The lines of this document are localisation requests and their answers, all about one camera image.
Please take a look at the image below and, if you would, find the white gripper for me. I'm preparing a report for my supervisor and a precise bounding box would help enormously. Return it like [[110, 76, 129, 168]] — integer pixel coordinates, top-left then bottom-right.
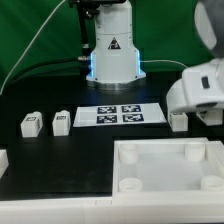
[[166, 64, 224, 113]]

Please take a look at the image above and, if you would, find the white square table top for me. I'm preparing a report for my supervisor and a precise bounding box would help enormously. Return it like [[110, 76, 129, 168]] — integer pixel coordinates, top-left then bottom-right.
[[112, 138, 224, 205]]

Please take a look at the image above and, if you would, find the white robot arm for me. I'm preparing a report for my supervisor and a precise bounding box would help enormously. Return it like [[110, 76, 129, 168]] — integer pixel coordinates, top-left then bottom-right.
[[68, 0, 224, 113]]

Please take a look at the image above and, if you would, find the white sheet with AprilTags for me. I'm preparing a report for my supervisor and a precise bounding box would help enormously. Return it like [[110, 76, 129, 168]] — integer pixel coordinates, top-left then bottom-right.
[[73, 103, 166, 127]]

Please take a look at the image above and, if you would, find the white L-shaped obstacle fence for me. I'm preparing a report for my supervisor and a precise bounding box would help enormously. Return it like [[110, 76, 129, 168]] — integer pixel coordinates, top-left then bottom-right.
[[0, 198, 224, 224]]

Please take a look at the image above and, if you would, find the green backdrop curtain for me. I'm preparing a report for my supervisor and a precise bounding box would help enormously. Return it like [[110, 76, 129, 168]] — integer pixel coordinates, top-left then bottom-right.
[[0, 0, 212, 87]]

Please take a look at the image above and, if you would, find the white part at left edge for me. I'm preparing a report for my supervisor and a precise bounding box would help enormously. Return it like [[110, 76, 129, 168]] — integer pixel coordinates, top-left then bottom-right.
[[0, 150, 9, 178]]

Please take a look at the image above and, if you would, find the white cable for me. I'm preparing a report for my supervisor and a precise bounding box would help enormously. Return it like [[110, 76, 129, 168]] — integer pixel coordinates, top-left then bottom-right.
[[0, 0, 67, 95]]

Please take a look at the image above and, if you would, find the black cable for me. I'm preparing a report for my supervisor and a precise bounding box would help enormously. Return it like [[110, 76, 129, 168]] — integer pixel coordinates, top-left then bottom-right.
[[5, 57, 88, 88]]

